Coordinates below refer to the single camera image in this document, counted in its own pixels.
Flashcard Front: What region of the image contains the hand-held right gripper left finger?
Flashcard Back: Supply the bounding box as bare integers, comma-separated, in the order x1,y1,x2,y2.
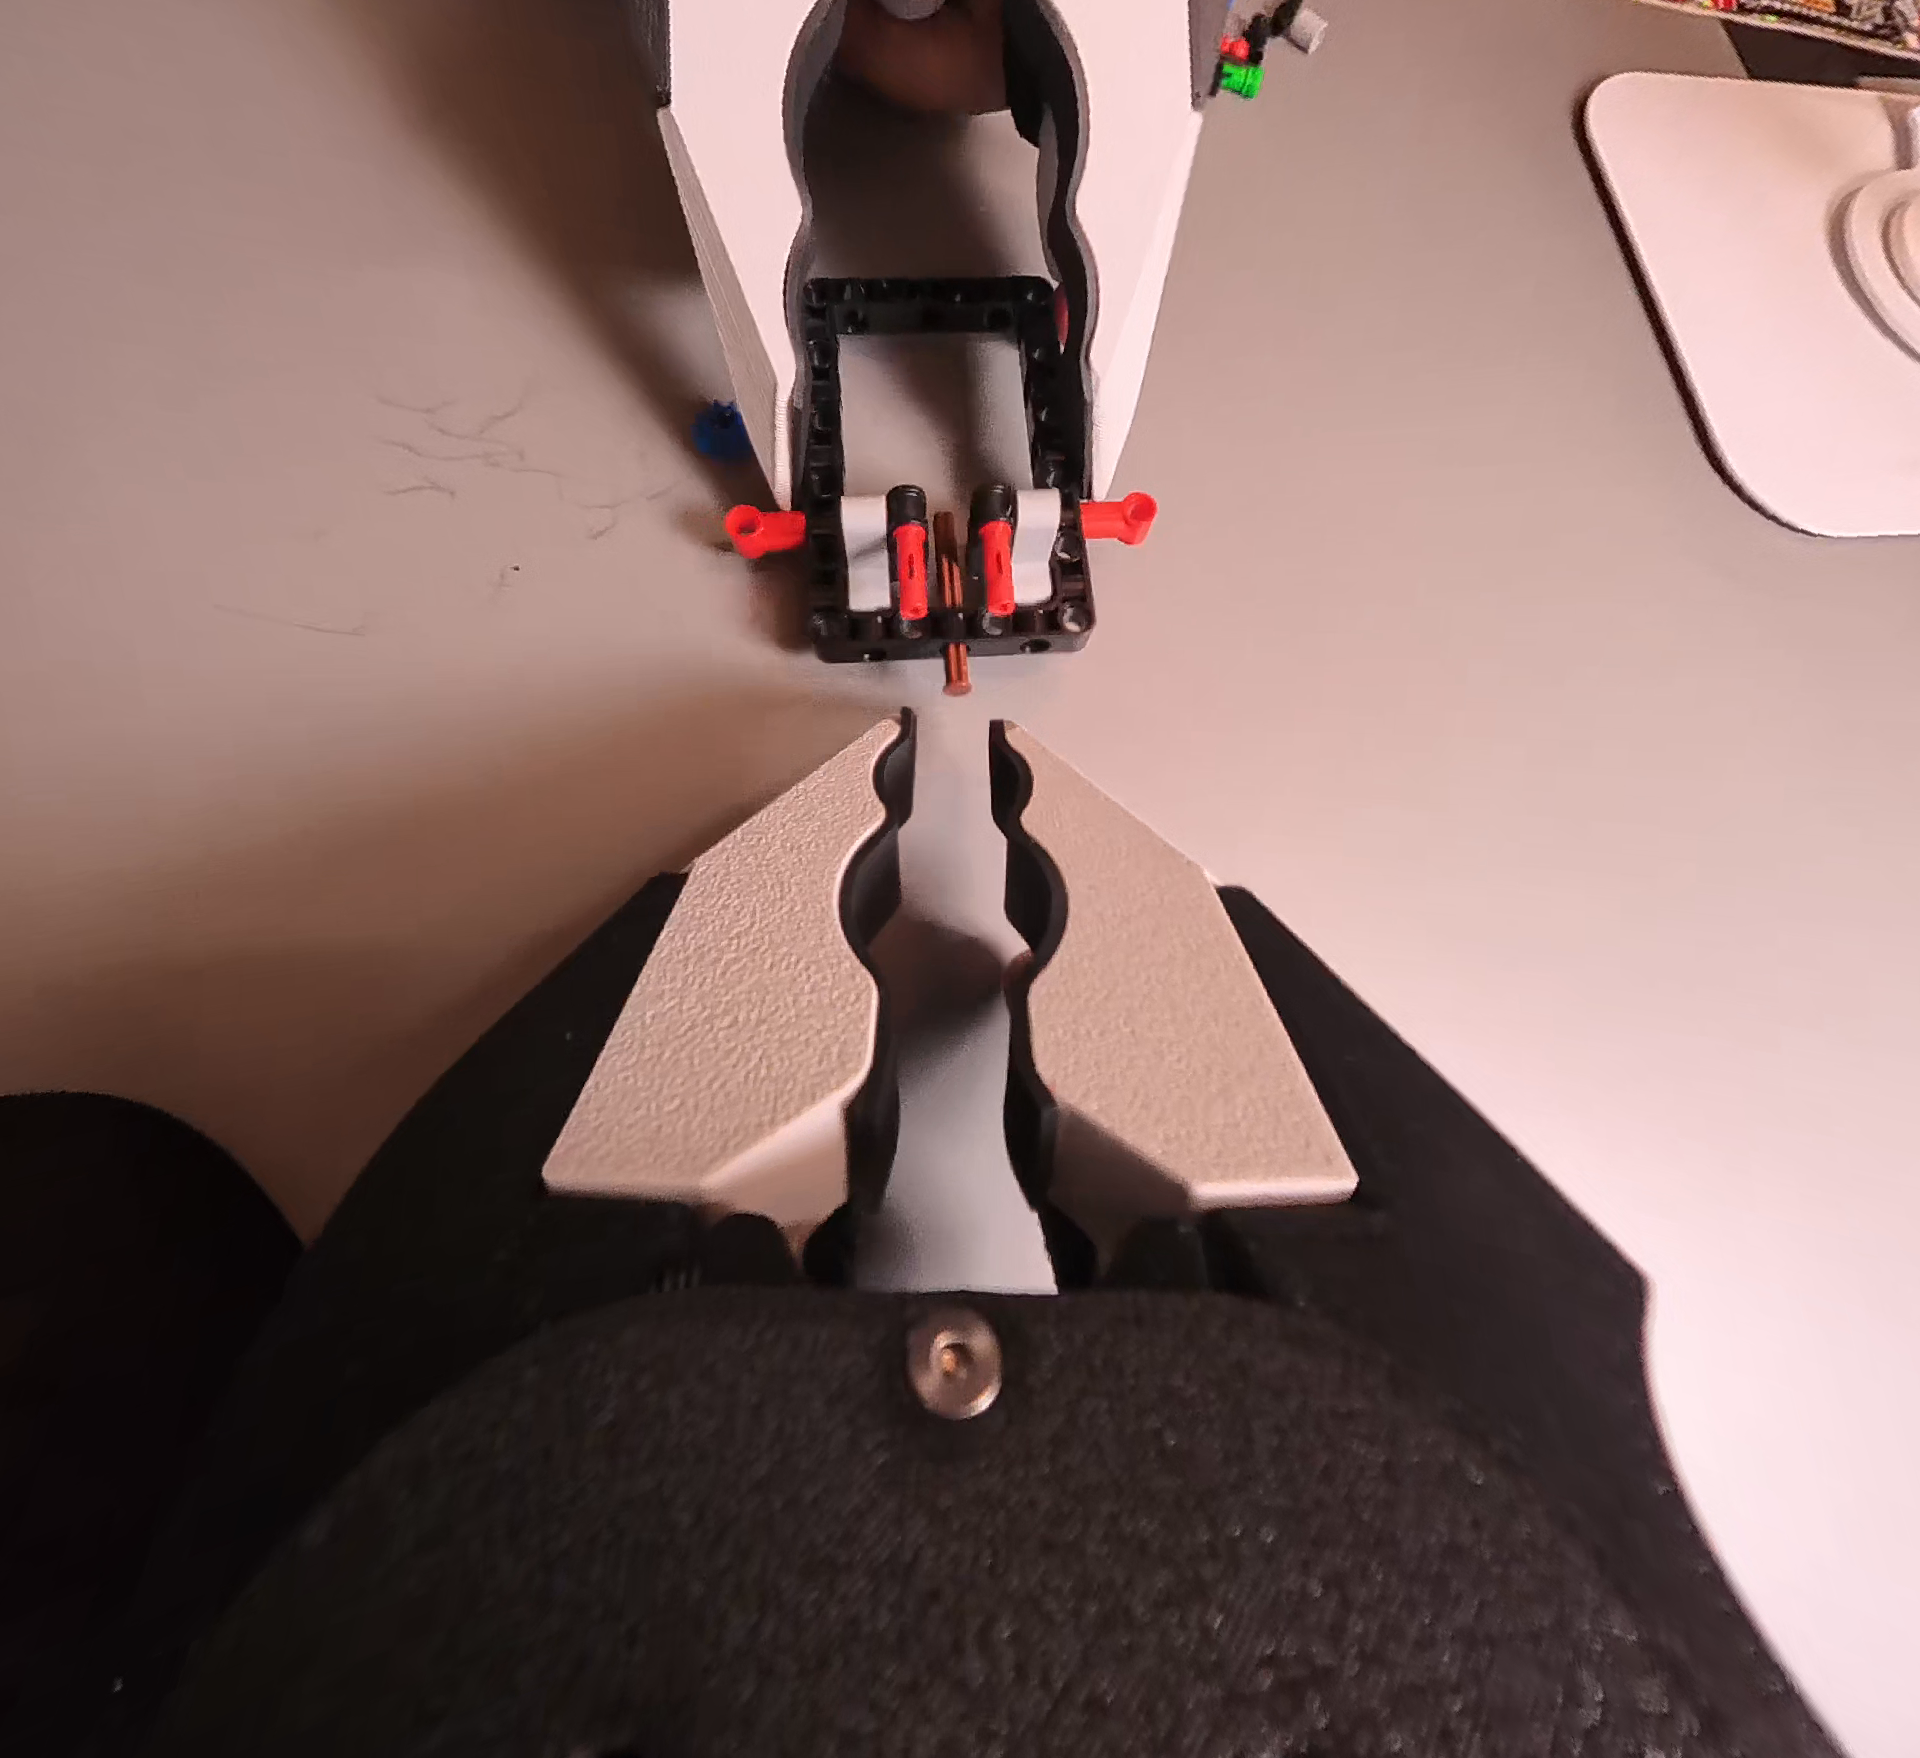
541,708,919,1288

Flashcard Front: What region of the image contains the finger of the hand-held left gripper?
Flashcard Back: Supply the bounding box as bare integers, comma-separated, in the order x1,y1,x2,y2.
657,0,845,503
1017,0,1197,485

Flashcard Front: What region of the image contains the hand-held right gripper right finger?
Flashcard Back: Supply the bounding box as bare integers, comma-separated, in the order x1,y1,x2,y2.
987,719,1362,1289

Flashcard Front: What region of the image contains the black lego frame assembly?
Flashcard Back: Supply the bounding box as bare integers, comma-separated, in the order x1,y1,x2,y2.
724,274,1159,668

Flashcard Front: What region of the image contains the brown lego axle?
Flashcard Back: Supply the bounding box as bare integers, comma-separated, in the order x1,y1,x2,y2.
933,514,978,698

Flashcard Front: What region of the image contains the pile of small lego pieces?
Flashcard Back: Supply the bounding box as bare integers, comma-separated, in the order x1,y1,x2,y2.
1212,0,1332,104

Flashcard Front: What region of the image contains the person's left hand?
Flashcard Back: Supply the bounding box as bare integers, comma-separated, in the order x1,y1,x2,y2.
836,0,1040,122

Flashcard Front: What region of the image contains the white book stand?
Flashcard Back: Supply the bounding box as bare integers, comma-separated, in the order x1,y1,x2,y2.
1581,70,1920,537

